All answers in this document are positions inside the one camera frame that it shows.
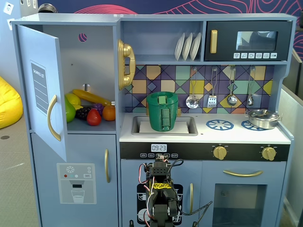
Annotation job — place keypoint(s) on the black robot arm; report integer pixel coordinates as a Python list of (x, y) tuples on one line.
[(161, 196)]

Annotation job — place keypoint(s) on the blue dishwasher door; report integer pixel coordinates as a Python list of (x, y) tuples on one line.
[(189, 170)]

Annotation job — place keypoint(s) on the blue lower fridge door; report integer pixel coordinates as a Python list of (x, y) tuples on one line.
[(82, 151)]

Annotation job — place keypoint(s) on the blue oven door with window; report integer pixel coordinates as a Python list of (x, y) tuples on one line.
[(208, 189)]

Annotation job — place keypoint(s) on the black microwave door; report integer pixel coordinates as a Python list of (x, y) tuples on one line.
[(227, 37)]

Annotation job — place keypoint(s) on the green plastic pot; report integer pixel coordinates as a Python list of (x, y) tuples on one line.
[(156, 113)]

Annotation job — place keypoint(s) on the grey toy sink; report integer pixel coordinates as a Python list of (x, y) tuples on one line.
[(136, 125)]

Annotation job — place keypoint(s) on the gold toy faucet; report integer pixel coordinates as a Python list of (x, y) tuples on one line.
[(179, 111)]

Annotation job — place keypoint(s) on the digital clock display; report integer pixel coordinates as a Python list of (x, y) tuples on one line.
[(159, 148)]

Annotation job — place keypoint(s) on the orange toy orange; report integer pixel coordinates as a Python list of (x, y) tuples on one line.
[(109, 113)]

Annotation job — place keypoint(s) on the steel slotted skimmer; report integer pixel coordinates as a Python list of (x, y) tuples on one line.
[(192, 101)]

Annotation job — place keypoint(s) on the purple toy grapes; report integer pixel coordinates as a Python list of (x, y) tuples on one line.
[(99, 107)]

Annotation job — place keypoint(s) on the red toy strawberry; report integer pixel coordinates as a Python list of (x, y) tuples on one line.
[(94, 118)]

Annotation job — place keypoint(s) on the steel slotted spatula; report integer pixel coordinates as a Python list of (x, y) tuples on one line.
[(212, 101)]

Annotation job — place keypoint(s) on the yellow toy banana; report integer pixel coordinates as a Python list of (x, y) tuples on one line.
[(90, 96)]

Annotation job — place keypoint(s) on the blue toy kitchen unit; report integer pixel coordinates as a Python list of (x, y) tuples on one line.
[(213, 137)]

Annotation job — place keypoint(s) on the gold toy telephone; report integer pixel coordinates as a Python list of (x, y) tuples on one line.
[(127, 50)]

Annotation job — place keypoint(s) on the dark toy blackberries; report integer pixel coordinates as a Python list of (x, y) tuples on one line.
[(81, 113)]

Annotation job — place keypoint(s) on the white toy plate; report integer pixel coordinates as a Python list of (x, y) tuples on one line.
[(195, 46), (187, 47), (179, 46)]

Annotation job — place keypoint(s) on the yellow graffiti sticker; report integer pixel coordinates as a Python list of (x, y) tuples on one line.
[(162, 185)]

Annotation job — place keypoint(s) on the gold stove knob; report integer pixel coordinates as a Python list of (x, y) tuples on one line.
[(269, 153), (220, 153)]

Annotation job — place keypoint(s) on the yellow toy lemon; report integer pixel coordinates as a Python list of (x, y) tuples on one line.
[(73, 98)]

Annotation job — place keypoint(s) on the steel ladle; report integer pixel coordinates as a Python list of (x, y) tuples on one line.
[(232, 100)]

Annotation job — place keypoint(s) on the green toy pear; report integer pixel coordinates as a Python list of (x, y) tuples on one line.
[(69, 111)]

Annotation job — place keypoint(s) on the steel spoon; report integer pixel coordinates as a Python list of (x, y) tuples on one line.
[(250, 101)]

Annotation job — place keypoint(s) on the water dispenser sticker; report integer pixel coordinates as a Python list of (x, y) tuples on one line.
[(78, 186)]

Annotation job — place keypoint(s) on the steel cooking pot with lid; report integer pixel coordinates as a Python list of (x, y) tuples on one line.
[(262, 119)]

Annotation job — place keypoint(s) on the grey partition panel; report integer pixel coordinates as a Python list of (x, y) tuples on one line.
[(291, 113)]

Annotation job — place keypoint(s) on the yellow beanbag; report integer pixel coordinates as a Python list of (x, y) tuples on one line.
[(9, 104)]

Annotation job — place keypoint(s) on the dark round object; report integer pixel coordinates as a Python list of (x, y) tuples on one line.
[(47, 8)]

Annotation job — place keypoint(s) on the dark round floor cover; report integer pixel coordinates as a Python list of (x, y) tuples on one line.
[(4, 137)]

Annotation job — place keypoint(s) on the white wall socket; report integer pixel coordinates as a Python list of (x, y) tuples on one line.
[(8, 8), (10, 23)]

